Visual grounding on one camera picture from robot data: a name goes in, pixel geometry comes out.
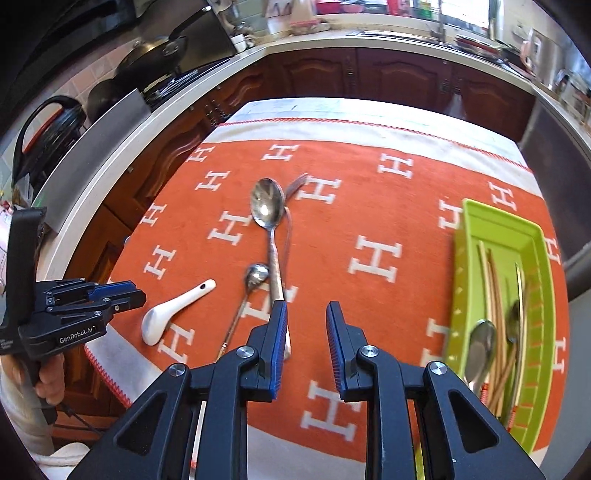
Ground wooden handle metal spoon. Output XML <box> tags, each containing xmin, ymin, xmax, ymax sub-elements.
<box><xmin>492</xmin><ymin>299</ymin><xmax>523</xmax><ymax>409</ymax></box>

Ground person's left hand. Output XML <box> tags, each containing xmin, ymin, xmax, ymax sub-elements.
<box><xmin>36</xmin><ymin>354</ymin><xmax>66</xmax><ymax>408</ymax></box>

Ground stainless steel appliance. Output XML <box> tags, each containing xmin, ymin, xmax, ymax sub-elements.
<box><xmin>519</xmin><ymin>97</ymin><xmax>591</xmax><ymax>287</ymax></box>

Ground black wok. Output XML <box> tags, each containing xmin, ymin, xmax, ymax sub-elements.
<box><xmin>115</xmin><ymin>9</ymin><xmax>218</xmax><ymax>84</ymax></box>

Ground embossed metal spoon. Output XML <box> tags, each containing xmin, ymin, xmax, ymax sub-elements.
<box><xmin>463</xmin><ymin>319</ymin><xmax>498</xmax><ymax>385</ymax></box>

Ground black range hood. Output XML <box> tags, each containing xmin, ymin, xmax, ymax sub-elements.
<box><xmin>0</xmin><ymin>0</ymin><xmax>139</xmax><ymax>93</ymax></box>

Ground metal fork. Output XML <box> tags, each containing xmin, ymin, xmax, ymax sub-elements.
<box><xmin>283</xmin><ymin>172</ymin><xmax>310</xmax><ymax>289</ymax></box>

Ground small metal spoon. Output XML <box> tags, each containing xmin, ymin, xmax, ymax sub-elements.
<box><xmin>216</xmin><ymin>263</ymin><xmax>270</xmax><ymax>361</ymax></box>

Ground gas stove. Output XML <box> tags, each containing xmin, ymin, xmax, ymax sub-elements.
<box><xmin>143</xmin><ymin>65</ymin><xmax>232</xmax><ymax>104</ymax></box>

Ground brown wooden cabinets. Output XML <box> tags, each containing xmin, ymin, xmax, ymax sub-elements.
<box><xmin>85</xmin><ymin>46</ymin><xmax>536</xmax><ymax>407</ymax></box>

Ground metal chopstick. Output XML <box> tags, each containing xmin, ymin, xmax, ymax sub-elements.
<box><xmin>514</xmin><ymin>262</ymin><xmax>529</xmax><ymax>356</ymax></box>

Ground black cable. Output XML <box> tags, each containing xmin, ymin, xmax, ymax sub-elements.
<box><xmin>56</xmin><ymin>401</ymin><xmax>108</xmax><ymax>435</ymax></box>

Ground person's left forearm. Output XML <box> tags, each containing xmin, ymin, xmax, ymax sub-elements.
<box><xmin>0</xmin><ymin>360</ymin><xmax>93</xmax><ymax>469</ymax></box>

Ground metal faucet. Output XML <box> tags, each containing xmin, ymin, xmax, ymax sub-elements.
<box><xmin>431</xmin><ymin>0</ymin><xmax>448</xmax><ymax>43</ymax></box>

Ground orange patterned blanket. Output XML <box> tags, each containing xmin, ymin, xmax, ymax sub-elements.
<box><xmin>83</xmin><ymin>115</ymin><xmax>571</xmax><ymax>480</ymax></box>

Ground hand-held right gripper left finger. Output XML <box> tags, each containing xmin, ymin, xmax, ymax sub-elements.
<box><xmin>67</xmin><ymin>300</ymin><xmax>289</xmax><ymax>480</ymax></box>

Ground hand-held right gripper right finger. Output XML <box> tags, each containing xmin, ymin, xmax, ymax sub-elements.
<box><xmin>325</xmin><ymin>301</ymin><xmax>543</xmax><ymax>480</ymax></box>

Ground light wooden chopstick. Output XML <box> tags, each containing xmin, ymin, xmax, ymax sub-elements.
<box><xmin>477</xmin><ymin>240</ymin><xmax>496</xmax><ymax>324</ymax></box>

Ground black kettle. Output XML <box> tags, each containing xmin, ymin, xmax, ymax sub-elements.
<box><xmin>11</xmin><ymin>95</ymin><xmax>86</xmax><ymax>185</ymax></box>

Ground green plastic tray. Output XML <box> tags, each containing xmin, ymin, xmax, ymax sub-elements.
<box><xmin>443</xmin><ymin>198</ymin><xmax>557</xmax><ymax>455</ymax></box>

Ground white ceramic spoon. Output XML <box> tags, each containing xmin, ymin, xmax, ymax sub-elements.
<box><xmin>141</xmin><ymin>279</ymin><xmax>217</xmax><ymax>346</ymax></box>

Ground stainless steel panel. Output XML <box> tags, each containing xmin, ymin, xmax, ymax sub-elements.
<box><xmin>32</xmin><ymin>89</ymin><xmax>151</xmax><ymax>234</ymax></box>
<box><xmin>180</xmin><ymin>9</ymin><xmax>237</xmax><ymax>65</ymax></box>

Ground white kettle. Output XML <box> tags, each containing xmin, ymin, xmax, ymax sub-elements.
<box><xmin>521</xmin><ymin>28</ymin><xmax>546</xmax><ymax>70</ymax></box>

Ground white kitchen countertop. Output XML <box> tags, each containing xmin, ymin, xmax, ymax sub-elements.
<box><xmin>44</xmin><ymin>14</ymin><xmax>591</xmax><ymax>278</ymax></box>

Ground large metal spoon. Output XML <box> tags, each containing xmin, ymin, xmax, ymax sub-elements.
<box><xmin>249</xmin><ymin>177</ymin><xmax>293</xmax><ymax>363</ymax></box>

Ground brown wooden chopstick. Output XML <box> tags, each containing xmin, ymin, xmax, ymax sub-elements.
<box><xmin>488</xmin><ymin>249</ymin><xmax>509</xmax><ymax>407</ymax></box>

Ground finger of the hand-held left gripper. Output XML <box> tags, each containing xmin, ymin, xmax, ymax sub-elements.
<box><xmin>45</xmin><ymin>291</ymin><xmax>147</xmax><ymax>320</ymax></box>
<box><xmin>45</xmin><ymin>278</ymin><xmax>140</xmax><ymax>302</ymax></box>

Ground dark cooking pot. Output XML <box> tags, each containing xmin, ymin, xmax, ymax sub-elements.
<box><xmin>87</xmin><ymin>78</ymin><xmax>125</xmax><ymax>123</ymax></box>

